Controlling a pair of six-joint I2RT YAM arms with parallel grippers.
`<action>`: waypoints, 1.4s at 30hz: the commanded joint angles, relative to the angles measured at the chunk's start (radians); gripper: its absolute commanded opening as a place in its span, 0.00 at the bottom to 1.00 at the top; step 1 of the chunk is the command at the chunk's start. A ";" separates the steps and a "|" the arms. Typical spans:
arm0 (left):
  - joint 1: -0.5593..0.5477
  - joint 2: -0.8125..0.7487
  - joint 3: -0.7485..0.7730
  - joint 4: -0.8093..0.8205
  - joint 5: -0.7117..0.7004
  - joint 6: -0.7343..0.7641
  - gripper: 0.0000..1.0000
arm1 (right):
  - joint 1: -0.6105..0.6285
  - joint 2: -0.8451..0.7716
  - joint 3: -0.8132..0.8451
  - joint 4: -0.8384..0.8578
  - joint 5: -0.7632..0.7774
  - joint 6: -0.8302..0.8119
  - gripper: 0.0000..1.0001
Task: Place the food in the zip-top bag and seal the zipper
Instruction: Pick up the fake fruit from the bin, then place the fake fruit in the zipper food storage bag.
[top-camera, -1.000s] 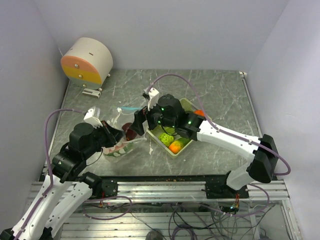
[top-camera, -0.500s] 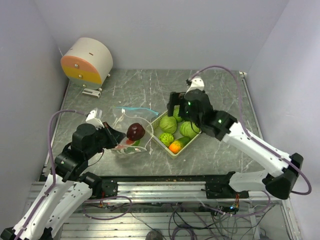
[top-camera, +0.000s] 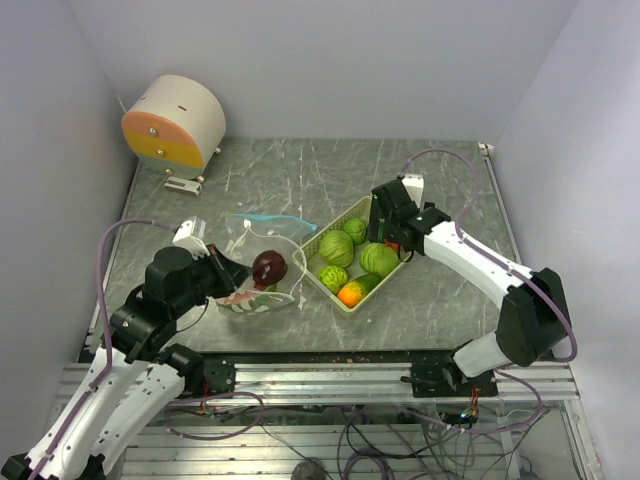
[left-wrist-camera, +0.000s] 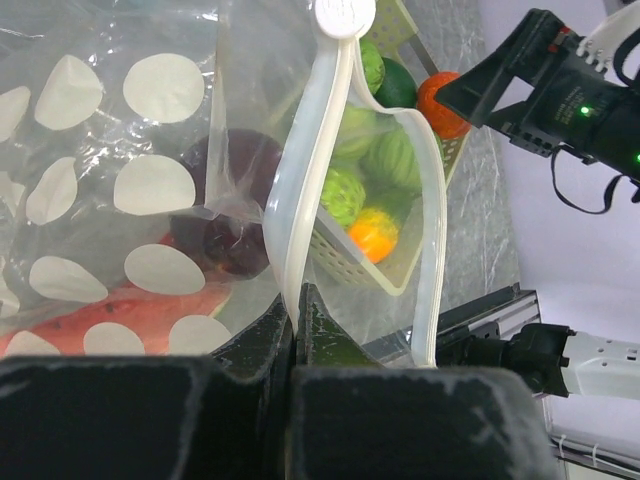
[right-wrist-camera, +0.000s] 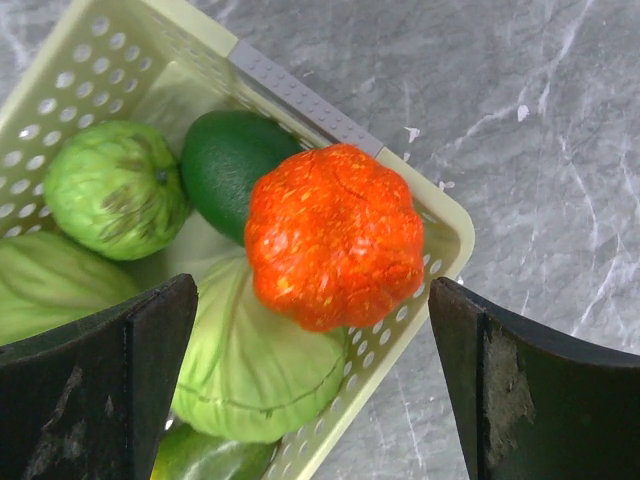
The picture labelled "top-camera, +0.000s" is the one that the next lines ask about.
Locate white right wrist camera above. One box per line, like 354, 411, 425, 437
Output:
401, 173, 425, 209

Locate small white metal bracket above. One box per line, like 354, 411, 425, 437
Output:
163, 176, 202, 197

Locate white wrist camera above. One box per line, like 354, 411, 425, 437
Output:
172, 216, 210, 259
401, 173, 425, 209

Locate watermelon slice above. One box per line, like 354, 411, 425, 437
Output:
216, 290, 293, 314

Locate clear polka dot zip bag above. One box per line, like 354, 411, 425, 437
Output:
215, 214, 316, 315

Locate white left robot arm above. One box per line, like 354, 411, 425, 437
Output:
1, 244, 252, 479

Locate clear blue-zipper plastic bag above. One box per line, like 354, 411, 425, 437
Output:
225, 213, 317, 244

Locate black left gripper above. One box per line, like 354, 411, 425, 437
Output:
170, 241, 252, 316

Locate light green cabbage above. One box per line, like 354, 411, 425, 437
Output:
318, 230, 354, 268

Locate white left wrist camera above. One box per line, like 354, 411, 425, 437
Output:
172, 216, 210, 259

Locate aluminium rail base frame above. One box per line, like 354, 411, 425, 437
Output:
196, 355, 579, 405

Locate green cabbage right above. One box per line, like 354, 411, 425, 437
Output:
359, 243, 400, 278

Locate pale green plastic basket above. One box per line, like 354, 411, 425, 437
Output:
293, 197, 412, 317

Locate orange green mango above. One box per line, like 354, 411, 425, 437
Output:
337, 273, 381, 308

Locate loose cables under table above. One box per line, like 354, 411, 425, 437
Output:
164, 389, 556, 480

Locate green custard apple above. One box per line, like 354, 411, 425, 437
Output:
317, 265, 349, 295

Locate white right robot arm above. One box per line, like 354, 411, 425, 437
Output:
368, 178, 570, 396

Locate round cream drawer cabinet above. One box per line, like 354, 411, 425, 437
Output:
121, 74, 227, 181

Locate dark red plum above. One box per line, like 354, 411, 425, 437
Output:
252, 250, 288, 287

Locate small green cabbage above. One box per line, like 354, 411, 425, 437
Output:
342, 218, 367, 245

